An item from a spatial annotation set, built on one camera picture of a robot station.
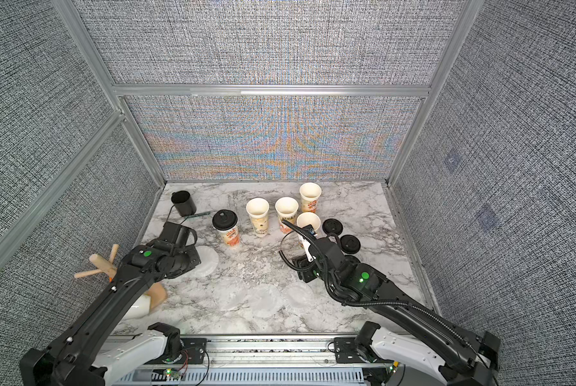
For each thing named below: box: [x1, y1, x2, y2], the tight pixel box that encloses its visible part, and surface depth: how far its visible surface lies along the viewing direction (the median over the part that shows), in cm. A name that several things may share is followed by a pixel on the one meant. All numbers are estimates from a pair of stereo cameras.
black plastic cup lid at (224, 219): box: [212, 209, 239, 231], surface depth 86 cm
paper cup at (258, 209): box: [246, 197, 270, 238], surface depth 92 cm
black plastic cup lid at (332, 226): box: [321, 217, 344, 235], surface depth 104 cm
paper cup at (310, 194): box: [299, 181, 323, 214], surface depth 97 cm
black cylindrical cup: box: [170, 189, 197, 218], surface depth 107 cm
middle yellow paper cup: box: [275, 196, 300, 235], surface depth 93 cm
